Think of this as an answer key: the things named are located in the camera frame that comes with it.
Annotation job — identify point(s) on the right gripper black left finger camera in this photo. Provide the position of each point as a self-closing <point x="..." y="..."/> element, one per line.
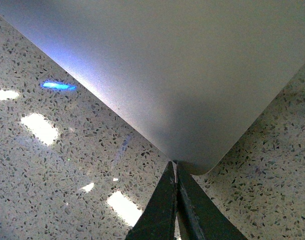
<point x="157" y="222"/>

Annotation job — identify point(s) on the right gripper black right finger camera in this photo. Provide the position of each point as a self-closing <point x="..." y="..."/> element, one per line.
<point x="198" y="216"/>

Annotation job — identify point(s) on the grey laptop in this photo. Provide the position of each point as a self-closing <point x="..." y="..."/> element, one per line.
<point x="191" y="76"/>

